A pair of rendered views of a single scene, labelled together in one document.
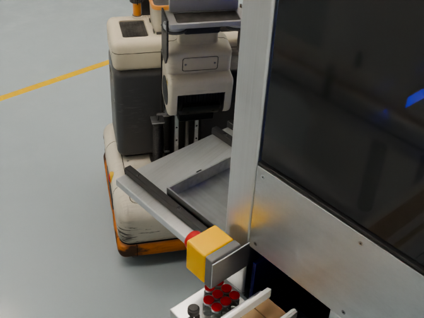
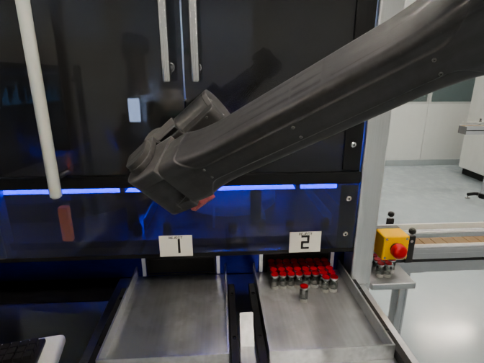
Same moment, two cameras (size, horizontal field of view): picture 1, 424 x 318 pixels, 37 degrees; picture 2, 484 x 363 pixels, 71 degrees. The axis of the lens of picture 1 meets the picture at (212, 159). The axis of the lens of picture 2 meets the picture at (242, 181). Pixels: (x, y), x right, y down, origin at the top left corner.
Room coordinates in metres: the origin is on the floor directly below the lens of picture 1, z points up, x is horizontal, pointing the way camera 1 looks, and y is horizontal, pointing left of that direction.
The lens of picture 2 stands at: (1.77, 0.22, 1.44)
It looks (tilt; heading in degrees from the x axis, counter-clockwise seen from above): 17 degrees down; 220
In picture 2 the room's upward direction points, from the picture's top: straight up
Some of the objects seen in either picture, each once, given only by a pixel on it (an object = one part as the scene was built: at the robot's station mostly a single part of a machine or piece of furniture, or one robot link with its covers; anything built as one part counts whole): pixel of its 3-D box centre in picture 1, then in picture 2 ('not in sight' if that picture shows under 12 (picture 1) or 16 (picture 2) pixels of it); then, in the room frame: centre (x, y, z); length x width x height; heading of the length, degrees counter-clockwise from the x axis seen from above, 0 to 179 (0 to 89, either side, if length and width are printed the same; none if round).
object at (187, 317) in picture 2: not in sight; (174, 307); (1.33, -0.36, 0.90); 0.34 x 0.26 x 0.04; 43
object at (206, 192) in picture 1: (257, 207); (310, 302); (1.10, -0.11, 0.90); 0.34 x 0.26 x 0.04; 43
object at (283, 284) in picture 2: not in sight; (302, 279); (1.04, -0.17, 0.91); 0.18 x 0.02 x 0.05; 133
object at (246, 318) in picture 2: not in sight; (248, 346); (1.32, -0.13, 0.91); 0.14 x 0.03 x 0.06; 42
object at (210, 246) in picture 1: (212, 255); (390, 242); (0.84, -0.01, 0.99); 0.08 x 0.07 x 0.07; 43
